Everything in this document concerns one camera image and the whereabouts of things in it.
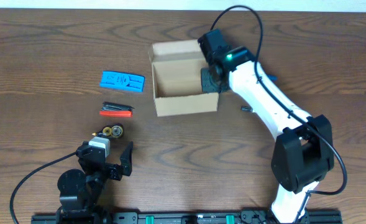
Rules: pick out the cardboard box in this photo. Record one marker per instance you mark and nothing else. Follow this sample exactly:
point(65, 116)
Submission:
point(176, 78)

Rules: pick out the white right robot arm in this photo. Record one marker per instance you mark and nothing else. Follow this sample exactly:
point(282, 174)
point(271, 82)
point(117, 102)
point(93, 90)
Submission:
point(300, 159)

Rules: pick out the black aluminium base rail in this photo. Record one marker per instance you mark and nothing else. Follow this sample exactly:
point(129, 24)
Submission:
point(242, 217)

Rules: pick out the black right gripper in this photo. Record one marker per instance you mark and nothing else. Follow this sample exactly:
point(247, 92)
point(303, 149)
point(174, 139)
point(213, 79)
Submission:
point(208, 81)

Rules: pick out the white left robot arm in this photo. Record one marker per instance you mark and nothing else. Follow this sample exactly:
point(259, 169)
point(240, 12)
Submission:
point(81, 189)

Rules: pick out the correction tape dispenser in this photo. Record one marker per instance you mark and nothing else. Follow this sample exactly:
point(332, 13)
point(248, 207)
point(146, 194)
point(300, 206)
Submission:
point(114, 131)

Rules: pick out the black whiteboard marker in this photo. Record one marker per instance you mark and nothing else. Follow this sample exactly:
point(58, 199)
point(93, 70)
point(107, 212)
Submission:
point(247, 108)

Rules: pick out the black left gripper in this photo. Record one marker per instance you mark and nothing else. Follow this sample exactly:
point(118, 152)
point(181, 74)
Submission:
point(110, 170)

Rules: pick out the blue whiteboard marker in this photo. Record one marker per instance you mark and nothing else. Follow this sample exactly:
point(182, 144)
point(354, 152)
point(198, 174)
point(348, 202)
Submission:
point(272, 78)

